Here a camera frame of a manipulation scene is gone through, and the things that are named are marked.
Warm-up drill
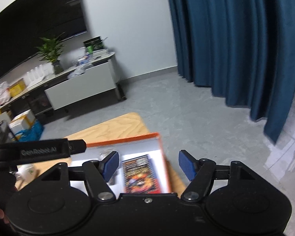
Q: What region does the orange and white box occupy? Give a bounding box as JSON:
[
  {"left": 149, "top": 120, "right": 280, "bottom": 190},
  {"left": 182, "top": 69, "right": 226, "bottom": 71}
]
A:
[{"left": 70, "top": 132, "right": 172, "bottom": 193}]

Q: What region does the white television cabinet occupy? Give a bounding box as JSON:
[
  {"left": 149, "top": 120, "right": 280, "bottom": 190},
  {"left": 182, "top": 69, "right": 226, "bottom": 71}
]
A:
[{"left": 0, "top": 52, "right": 127, "bottom": 118}]

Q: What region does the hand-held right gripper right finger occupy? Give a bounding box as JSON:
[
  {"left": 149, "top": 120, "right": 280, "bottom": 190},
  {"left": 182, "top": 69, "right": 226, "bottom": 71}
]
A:
[{"left": 178, "top": 150, "right": 257, "bottom": 201}]

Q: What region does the black box with green print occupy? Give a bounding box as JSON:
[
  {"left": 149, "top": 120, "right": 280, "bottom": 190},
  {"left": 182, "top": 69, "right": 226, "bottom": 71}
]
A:
[{"left": 83, "top": 36, "right": 106, "bottom": 53}]

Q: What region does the clear bag of plastic bottles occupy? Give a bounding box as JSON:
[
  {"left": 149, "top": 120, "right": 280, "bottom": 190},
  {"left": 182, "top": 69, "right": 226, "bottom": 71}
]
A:
[{"left": 67, "top": 53, "right": 94, "bottom": 79}]

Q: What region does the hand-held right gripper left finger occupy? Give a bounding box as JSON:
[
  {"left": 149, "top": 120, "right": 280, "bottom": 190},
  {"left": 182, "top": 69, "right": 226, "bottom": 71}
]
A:
[{"left": 39, "top": 151, "right": 120, "bottom": 201}]

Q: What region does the red and orange printed packet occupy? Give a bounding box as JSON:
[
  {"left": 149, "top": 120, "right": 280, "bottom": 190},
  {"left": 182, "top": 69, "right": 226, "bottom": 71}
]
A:
[{"left": 122, "top": 154, "right": 163, "bottom": 193}]

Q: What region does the potted plant in dark vase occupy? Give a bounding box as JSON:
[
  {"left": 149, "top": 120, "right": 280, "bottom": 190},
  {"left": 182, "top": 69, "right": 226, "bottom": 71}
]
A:
[{"left": 34, "top": 33, "right": 65, "bottom": 75}]

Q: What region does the white and yellow carton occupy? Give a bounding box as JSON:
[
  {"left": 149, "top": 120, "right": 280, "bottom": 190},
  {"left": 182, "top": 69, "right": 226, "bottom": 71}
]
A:
[{"left": 8, "top": 109, "right": 36, "bottom": 134}]

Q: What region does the white plug adapter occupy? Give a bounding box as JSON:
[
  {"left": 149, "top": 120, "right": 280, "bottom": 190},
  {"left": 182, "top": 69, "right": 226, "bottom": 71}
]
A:
[{"left": 15, "top": 165, "right": 37, "bottom": 185}]

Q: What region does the yellow box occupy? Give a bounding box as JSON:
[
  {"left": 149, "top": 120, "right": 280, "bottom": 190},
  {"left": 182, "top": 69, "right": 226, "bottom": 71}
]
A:
[{"left": 8, "top": 79, "right": 27, "bottom": 97}]

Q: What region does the blue bag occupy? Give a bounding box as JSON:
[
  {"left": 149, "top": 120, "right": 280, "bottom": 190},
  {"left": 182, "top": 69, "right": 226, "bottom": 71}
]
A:
[{"left": 18, "top": 123, "right": 45, "bottom": 143}]

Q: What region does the white plastic bag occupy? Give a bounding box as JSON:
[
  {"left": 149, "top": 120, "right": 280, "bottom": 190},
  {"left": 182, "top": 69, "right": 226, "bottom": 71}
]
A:
[{"left": 0, "top": 82, "right": 11, "bottom": 106}]

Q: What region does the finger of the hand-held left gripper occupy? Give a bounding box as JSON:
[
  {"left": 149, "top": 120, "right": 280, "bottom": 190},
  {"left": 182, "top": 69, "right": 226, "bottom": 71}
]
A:
[{"left": 68, "top": 139, "right": 87, "bottom": 153}]

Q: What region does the blue curtain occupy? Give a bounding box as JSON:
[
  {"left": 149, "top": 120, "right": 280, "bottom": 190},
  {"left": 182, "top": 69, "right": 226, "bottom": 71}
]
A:
[{"left": 165, "top": 0, "right": 295, "bottom": 144}]

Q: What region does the black wall television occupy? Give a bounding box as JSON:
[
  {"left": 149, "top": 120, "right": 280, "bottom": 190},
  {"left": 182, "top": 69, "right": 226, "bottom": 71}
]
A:
[{"left": 0, "top": 0, "right": 88, "bottom": 83}]

